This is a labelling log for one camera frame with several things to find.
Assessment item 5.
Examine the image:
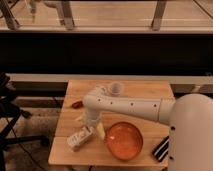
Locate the white plastic bottle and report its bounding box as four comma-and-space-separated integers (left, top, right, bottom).
67, 126, 94, 151

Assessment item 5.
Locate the clear plastic cup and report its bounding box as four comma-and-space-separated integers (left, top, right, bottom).
108, 82, 124, 96

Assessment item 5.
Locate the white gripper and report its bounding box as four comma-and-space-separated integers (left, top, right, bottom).
83, 109, 105, 140

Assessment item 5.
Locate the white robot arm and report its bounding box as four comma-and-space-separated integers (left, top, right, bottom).
83, 86, 213, 171

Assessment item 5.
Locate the orange ceramic bowl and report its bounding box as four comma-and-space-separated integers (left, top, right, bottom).
104, 122, 143, 161

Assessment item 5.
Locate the black white striped cloth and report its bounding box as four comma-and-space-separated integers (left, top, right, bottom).
152, 137, 169, 162

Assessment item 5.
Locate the wooden table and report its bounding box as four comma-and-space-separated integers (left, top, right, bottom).
47, 79, 176, 168

